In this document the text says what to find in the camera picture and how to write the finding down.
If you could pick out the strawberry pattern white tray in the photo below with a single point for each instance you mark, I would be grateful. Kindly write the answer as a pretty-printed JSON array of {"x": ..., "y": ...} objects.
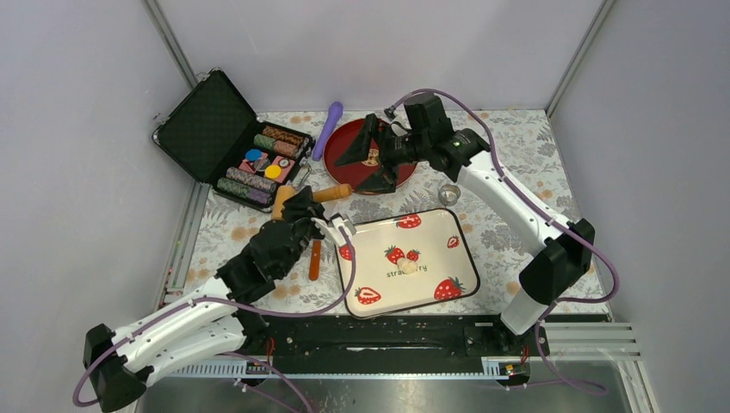
[{"x": 433, "y": 239}]

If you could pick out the wooden dough roller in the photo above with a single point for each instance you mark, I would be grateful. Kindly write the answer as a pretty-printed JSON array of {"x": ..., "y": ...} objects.
[{"x": 292, "y": 204}]

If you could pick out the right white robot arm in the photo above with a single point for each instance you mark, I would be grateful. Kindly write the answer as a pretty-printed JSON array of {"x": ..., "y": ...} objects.
[{"x": 561, "y": 248}]

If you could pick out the purple silicone handle tool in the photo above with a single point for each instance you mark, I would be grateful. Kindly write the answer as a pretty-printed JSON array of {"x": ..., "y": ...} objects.
[{"x": 334, "y": 114}]

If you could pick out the black poker chip case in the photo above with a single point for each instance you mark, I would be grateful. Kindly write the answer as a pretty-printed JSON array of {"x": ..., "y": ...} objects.
[{"x": 210, "y": 131}]

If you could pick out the blue poker chip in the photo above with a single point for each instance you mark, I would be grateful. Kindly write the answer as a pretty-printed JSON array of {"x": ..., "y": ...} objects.
[{"x": 253, "y": 155}]

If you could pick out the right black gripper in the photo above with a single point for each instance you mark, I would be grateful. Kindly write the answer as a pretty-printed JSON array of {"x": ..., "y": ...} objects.
[{"x": 384, "y": 181}]

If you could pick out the metal spatula orange handle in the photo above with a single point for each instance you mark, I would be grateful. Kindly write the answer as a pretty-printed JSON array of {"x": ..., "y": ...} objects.
[{"x": 315, "y": 260}]

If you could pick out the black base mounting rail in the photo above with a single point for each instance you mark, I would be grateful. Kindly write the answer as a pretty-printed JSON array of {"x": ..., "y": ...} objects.
[{"x": 390, "y": 345}]

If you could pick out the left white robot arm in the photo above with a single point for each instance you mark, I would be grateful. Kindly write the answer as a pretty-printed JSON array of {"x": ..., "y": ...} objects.
[{"x": 218, "y": 316}]

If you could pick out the round red lacquer plate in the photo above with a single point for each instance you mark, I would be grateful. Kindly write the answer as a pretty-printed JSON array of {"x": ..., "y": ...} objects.
[{"x": 369, "y": 155}]

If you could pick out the small dough piece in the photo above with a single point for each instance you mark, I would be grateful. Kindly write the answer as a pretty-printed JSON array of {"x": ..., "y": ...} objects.
[{"x": 407, "y": 266}]

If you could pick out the yellow poker chip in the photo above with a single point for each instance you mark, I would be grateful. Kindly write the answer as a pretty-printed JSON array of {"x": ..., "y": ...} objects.
[{"x": 272, "y": 172}]

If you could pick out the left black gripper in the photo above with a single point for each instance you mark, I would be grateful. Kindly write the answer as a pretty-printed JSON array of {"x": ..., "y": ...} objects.
[{"x": 303, "y": 206}]

